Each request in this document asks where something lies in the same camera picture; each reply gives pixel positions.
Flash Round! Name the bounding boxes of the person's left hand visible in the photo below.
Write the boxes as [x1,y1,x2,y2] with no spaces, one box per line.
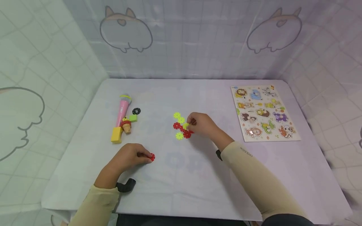
[94,143,153,189]

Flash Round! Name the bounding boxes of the person's left forearm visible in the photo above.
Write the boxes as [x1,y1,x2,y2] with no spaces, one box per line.
[68,185,121,226]

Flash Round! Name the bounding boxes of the yellow wooden block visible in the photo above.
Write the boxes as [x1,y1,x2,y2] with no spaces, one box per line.
[110,126,124,144]

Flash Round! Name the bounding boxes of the pile of red and yellow snowflake pieces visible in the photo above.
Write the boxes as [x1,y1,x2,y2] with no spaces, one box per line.
[173,112,195,140]

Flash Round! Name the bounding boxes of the animal puzzle board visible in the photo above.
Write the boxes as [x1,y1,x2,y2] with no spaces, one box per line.
[230,85,301,143]

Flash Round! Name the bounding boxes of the person's right hand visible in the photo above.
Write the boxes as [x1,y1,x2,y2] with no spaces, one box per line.
[187,112,235,152]

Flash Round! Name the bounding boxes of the pink toy microphone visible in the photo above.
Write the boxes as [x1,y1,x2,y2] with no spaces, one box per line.
[115,94,132,128]

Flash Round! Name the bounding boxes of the toy ice cream cone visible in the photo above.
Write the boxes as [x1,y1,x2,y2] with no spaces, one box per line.
[121,117,132,134]

